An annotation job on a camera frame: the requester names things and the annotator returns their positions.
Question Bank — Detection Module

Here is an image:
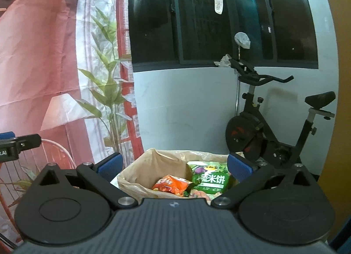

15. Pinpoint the orange snack packet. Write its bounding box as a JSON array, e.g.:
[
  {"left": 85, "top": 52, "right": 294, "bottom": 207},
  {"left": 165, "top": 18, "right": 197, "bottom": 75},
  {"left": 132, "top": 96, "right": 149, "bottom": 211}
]
[{"left": 151, "top": 174, "right": 194, "bottom": 197}]

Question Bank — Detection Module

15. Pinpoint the large green cracker packet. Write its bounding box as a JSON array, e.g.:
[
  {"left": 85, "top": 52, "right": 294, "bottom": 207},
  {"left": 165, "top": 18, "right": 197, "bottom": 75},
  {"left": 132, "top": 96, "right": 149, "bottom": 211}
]
[{"left": 187, "top": 161, "right": 234, "bottom": 202}]

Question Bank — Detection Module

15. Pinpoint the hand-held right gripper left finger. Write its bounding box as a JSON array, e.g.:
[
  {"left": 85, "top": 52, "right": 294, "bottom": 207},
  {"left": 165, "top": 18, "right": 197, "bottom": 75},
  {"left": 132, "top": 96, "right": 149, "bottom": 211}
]
[{"left": 36, "top": 152, "right": 137, "bottom": 208}]

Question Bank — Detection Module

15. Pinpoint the white plastic bag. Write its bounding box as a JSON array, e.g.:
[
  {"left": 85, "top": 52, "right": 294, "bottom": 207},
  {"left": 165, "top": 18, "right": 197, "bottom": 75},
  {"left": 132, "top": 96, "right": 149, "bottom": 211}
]
[{"left": 234, "top": 32, "right": 252, "bottom": 50}]

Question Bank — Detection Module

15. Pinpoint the cardboard box with plastic cover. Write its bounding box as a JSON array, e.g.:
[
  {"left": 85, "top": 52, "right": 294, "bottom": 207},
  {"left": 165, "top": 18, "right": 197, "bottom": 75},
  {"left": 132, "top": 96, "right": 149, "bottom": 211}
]
[{"left": 117, "top": 148, "right": 245, "bottom": 200}]

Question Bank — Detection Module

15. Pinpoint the printed wall backdrop cloth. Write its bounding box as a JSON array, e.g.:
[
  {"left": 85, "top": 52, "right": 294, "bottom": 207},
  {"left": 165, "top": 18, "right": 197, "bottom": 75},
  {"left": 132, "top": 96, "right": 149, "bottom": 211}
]
[{"left": 0, "top": 0, "right": 145, "bottom": 249}]

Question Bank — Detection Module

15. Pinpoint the brown wooden door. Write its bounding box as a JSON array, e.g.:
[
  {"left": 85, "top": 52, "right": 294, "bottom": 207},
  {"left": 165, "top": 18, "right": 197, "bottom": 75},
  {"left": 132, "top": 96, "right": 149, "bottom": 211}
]
[{"left": 319, "top": 51, "right": 351, "bottom": 243}]

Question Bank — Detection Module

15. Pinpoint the black exercise bike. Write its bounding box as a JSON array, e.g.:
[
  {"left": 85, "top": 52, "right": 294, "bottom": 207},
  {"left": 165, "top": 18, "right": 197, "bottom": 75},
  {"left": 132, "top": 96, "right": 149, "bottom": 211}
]
[{"left": 225, "top": 58, "right": 337, "bottom": 178}]

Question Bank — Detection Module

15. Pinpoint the metal pole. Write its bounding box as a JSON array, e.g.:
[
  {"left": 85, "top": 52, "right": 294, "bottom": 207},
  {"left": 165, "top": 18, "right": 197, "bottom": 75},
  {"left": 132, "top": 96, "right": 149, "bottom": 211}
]
[{"left": 235, "top": 47, "right": 243, "bottom": 112}]

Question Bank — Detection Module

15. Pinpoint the dark blue panel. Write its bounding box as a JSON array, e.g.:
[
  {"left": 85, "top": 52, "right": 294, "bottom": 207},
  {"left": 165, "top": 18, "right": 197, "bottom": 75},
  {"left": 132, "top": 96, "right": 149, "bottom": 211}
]
[{"left": 328, "top": 229, "right": 351, "bottom": 254}]

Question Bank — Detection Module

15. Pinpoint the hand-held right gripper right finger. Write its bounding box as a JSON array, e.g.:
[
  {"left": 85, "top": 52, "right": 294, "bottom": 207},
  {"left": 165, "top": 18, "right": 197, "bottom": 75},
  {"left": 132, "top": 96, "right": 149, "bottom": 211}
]
[{"left": 211, "top": 152, "right": 316, "bottom": 209}]

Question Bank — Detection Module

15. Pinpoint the white crumpled tissue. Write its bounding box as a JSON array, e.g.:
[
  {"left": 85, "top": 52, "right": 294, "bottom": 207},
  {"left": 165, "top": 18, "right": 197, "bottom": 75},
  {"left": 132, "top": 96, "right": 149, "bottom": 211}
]
[{"left": 213, "top": 54, "right": 233, "bottom": 68}]

